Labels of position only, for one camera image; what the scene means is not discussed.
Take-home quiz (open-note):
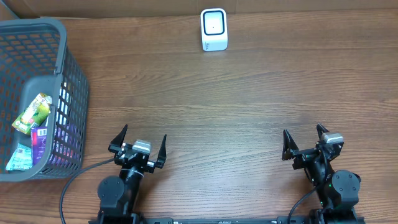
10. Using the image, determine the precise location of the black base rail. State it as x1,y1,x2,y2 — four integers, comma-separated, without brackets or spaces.
88,216,366,224

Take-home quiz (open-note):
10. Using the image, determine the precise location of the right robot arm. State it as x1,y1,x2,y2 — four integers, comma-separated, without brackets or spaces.
278,123,365,224

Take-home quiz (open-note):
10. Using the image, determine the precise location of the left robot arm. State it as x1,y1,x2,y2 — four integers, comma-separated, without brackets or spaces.
88,126,167,224

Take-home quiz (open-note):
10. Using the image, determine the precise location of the grey plastic basket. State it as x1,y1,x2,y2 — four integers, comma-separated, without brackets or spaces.
1,17,90,182

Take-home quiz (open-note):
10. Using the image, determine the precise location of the teal wipes packet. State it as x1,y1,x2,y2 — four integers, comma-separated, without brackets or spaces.
6,144,33,171

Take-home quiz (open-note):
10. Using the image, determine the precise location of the green tea carton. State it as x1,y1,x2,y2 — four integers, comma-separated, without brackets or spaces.
12,93,52,135

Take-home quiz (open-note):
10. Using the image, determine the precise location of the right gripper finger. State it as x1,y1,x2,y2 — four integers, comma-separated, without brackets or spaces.
317,123,328,139
282,129,299,161

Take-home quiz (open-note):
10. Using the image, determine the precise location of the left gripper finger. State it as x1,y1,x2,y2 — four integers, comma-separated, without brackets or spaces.
108,124,128,152
155,134,167,169

